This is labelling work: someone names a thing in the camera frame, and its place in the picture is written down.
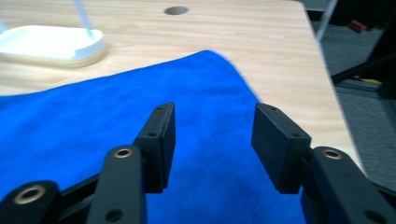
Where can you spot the blue cloth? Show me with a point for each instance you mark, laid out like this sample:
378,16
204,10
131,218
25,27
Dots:
199,102

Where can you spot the black metal stand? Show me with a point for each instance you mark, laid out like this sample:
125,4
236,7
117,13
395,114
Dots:
370,62

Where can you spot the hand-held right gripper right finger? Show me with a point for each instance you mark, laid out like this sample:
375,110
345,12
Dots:
281,146

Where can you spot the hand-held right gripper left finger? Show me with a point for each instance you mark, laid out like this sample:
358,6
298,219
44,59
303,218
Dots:
155,146

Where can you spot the small red object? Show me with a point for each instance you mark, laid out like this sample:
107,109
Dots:
357,26

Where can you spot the white metal pole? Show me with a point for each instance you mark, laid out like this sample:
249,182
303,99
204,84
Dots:
326,18

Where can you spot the white lamp base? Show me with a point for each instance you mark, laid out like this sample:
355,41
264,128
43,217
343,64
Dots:
49,45

